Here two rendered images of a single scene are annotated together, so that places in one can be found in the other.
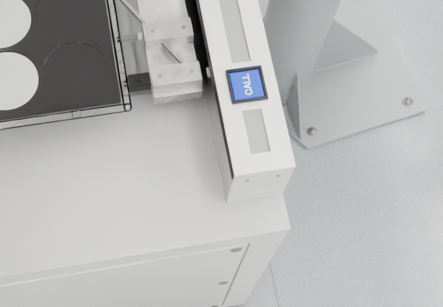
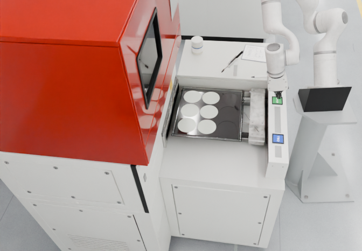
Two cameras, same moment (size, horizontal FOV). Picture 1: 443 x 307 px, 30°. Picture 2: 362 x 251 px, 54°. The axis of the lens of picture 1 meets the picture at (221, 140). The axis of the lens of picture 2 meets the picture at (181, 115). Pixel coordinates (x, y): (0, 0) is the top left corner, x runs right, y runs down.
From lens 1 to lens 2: 0.69 m
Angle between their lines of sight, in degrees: 27
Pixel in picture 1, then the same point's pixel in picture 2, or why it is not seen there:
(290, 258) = (288, 240)
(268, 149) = (280, 157)
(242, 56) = (278, 131)
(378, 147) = (332, 209)
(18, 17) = (214, 111)
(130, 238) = (231, 179)
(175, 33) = (259, 124)
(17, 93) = (209, 130)
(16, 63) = (210, 123)
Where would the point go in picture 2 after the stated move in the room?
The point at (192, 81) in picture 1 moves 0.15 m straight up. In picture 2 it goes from (261, 137) to (264, 118)
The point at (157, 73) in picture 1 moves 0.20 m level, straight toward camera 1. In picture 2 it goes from (251, 133) to (243, 164)
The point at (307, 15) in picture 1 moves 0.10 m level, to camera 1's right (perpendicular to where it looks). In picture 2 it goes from (307, 143) to (323, 149)
